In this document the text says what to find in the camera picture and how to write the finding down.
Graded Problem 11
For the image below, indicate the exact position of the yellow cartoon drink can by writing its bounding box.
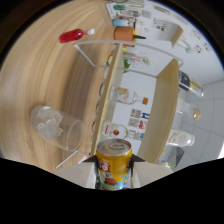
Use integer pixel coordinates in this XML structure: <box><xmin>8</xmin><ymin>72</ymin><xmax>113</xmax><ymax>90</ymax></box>
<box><xmin>95</xmin><ymin>138</ymin><xmax>133</xmax><ymax>191</ymax></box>

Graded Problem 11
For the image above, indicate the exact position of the small red liquid bottle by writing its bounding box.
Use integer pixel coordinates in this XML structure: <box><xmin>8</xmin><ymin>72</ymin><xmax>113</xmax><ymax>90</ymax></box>
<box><xmin>59</xmin><ymin>28</ymin><xmax>96</xmax><ymax>44</ymax></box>

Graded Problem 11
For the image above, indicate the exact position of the blue white cup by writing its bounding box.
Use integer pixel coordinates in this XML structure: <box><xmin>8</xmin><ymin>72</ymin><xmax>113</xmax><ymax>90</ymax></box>
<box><xmin>112</xmin><ymin>18</ymin><xmax>129</xmax><ymax>28</ymax></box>

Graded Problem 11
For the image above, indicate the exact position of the green cup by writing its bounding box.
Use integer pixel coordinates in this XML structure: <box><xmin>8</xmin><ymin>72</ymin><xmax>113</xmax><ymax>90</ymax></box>
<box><xmin>113</xmin><ymin>3</ymin><xmax>127</xmax><ymax>11</ymax></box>

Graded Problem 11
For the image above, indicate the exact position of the ceiling air vent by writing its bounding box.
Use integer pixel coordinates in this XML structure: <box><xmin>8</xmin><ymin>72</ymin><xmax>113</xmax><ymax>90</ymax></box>
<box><xmin>172</xmin><ymin>146</ymin><xmax>185</xmax><ymax>166</ymax></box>

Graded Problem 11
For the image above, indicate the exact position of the tall white milk bottle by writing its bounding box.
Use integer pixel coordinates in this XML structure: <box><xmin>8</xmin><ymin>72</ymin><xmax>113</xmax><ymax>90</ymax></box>
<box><xmin>166</xmin><ymin>129</ymin><xmax>196</xmax><ymax>148</ymax></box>

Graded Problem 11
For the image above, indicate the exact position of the glass tumbler with ice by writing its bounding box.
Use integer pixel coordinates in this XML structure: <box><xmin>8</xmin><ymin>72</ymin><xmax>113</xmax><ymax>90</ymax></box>
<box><xmin>30</xmin><ymin>105</ymin><xmax>85</xmax><ymax>153</ymax></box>

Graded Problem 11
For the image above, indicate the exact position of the clear bottle red label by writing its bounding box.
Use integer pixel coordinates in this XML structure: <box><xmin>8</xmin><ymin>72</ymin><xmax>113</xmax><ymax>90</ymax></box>
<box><xmin>100</xmin><ymin>121</ymin><xmax>130</xmax><ymax>140</ymax></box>

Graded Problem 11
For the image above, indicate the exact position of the glass jar cork lid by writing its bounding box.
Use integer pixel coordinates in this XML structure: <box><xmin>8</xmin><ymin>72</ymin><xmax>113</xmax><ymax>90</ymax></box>
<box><xmin>176</xmin><ymin>98</ymin><xmax>202</xmax><ymax>121</ymax></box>

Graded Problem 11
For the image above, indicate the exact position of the black yellow tall can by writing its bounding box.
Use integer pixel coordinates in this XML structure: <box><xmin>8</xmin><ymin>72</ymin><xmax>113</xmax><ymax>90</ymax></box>
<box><xmin>178</xmin><ymin>69</ymin><xmax>204</xmax><ymax>98</ymax></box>

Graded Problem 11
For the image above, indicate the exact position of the green potted plant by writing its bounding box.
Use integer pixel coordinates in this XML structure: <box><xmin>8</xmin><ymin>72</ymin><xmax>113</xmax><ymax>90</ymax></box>
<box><xmin>123</xmin><ymin>58</ymin><xmax>132</xmax><ymax>73</ymax></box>

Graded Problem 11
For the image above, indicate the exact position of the white flower vase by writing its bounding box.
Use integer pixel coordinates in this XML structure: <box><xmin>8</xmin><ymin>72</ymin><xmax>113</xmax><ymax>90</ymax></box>
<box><xmin>129</xmin><ymin>53</ymin><xmax>153</xmax><ymax>68</ymax></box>

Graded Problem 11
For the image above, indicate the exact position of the orange storage basket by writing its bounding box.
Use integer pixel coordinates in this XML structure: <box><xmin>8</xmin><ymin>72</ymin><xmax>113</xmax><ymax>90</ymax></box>
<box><xmin>113</xmin><ymin>26</ymin><xmax>136</xmax><ymax>43</ymax></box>

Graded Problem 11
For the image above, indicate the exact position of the white tray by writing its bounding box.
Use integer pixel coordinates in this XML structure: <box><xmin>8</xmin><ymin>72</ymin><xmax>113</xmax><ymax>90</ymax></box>
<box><xmin>106</xmin><ymin>1</ymin><xmax>118</xmax><ymax>19</ymax></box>

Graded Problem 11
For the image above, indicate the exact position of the white frame wooden shelf rack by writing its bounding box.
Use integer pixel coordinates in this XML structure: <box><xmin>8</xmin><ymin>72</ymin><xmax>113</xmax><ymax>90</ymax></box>
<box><xmin>73</xmin><ymin>39</ymin><xmax>185</xmax><ymax>169</ymax></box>

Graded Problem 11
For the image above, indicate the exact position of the wooden wall shelf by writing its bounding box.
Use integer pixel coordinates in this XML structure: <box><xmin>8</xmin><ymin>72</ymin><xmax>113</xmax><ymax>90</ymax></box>
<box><xmin>163</xmin><ymin>21</ymin><xmax>184</xmax><ymax>48</ymax></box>

